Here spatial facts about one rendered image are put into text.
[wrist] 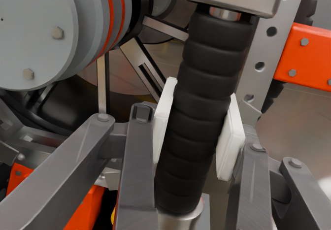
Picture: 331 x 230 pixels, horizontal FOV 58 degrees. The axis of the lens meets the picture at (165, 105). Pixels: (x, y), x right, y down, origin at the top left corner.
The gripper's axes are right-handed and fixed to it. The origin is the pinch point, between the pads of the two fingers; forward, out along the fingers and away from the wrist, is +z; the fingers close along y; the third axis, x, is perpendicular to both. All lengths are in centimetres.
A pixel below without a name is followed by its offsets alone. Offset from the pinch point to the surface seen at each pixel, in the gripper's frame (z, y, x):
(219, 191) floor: 105, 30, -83
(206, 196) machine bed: 88, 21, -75
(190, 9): 80, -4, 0
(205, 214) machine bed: 77, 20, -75
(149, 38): 80, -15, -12
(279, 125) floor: 206, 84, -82
